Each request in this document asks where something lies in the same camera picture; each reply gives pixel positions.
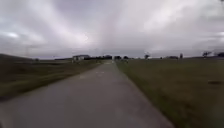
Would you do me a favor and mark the grass field with slope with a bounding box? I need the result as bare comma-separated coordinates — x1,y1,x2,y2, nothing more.
0,53,105,100

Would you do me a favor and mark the grey paved path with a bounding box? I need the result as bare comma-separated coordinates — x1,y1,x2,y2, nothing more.
0,61,176,128

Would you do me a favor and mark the row of distant trees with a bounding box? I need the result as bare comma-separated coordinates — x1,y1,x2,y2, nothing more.
83,54,130,61

